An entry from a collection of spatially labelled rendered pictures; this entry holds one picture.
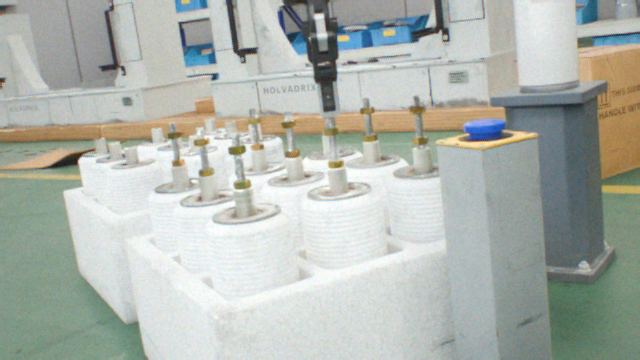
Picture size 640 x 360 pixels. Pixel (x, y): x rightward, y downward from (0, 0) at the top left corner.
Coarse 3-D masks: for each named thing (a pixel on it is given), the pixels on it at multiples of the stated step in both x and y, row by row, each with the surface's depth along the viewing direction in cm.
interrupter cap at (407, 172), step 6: (402, 168) 91; (408, 168) 91; (438, 168) 89; (396, 174) 88; (402, 174) 88; (408, 174) 87; (414, 174) 87; (420, 174) 86; (426, 174) 86; (432, 174) 85; (438, 174) 85
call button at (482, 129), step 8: (472, 120) 72; (480, 120) 71; (488, 120) 71; (496, 120) 70; (504, 120) 70; (464, 128) 70; (472, 128) 69; (480, 128) 69; (488, 128) 69; (496, 128) 69; (504, 128) 69; (472, 136) 70; (480, 136) 69; (488, 136) 69; (496, 136) 69
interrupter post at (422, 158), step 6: (414, 150) 88; (420, 150) 87; (426, 150) 87; (414, 156) 88; (420, 156) 87; (426, 156) 87; (414, 162) 88; (420, 162) 88; (426, 162) 88; (414, 168) 89; (420, 168) 88; (426, 168) 88; (432, 168) 88
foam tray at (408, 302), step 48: (144, 240) 102; (144, 288) 97; (192, 288) 79; (288, 288) 75; (336, 288) 76; (384, 288) 79; (432, 288) 82; (144, 336) 105; (192, 336) 79; (240, 336) 71; (288, 336) 74; (336, 336) 77; (384, 336) 80; (432, 336) 83
